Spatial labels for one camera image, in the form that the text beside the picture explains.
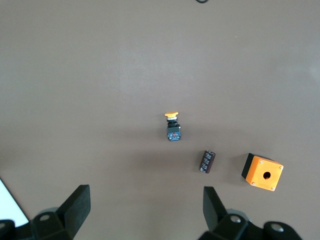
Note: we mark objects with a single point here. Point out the black cylindrical capacitor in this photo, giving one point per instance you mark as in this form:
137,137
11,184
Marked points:
207,162

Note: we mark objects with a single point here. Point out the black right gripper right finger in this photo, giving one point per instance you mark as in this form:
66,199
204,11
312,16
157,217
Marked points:
211,210

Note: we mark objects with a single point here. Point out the orange push button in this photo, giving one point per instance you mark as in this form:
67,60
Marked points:
173,132

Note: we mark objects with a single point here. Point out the orange button enclosure box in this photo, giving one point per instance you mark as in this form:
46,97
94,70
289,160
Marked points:
260,165

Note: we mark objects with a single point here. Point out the white drawer cabinet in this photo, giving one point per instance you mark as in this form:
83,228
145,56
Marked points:
10,200

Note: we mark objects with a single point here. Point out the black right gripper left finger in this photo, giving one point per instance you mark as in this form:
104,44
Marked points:
75,207

